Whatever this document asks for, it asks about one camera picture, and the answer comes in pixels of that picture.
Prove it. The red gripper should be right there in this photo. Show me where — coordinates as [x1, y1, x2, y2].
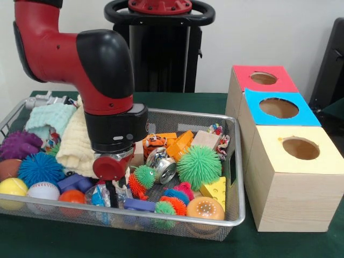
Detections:
[92, 148, 135, 209]

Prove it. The cream knitted cloth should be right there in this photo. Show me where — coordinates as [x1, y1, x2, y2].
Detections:
[56, 95, 98, 178]

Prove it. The mint green cloth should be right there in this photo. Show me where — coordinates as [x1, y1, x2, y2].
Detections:
[25, 103, 77, 138]

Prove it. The purple spiky ball with eyes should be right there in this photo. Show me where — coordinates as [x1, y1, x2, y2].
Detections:
[0, 131, 44, 161]

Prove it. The wooden box with three holes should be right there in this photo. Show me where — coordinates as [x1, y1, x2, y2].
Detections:
[225, 64, 344, 232]

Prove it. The red orange ball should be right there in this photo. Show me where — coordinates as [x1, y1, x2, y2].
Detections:
[58, 189, 87, 216]

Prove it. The crushed silver drink can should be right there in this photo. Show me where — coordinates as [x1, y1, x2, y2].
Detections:
[146, 147, 178, 185]

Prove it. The dark green table cloth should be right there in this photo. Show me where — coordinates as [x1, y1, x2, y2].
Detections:
[0, 90, 344, 258]

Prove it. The white baseball toy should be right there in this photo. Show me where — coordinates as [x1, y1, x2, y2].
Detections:
[26, 182, 60, 213]

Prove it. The plain blue spiky ball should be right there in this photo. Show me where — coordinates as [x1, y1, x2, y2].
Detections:
[18, 152, 65, 188]

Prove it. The plain green spiky ball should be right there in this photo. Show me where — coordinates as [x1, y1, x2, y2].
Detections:
[176, 145, 223, 191]

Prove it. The toy burger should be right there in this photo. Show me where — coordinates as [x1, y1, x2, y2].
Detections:
[185, 196, 225, 231]

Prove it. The yellow toy cheese wedge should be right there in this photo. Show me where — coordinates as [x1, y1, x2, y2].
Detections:
[199, 176, 227, 212]

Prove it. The yellow ball toy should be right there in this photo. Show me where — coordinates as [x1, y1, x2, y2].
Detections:
[0, 177, 29, 210]

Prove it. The wire mesh bin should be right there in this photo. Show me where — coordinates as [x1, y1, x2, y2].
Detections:
[0, 97, 246, 242]

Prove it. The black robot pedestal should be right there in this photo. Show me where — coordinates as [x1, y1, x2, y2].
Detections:
[104, 0, 216, 94]

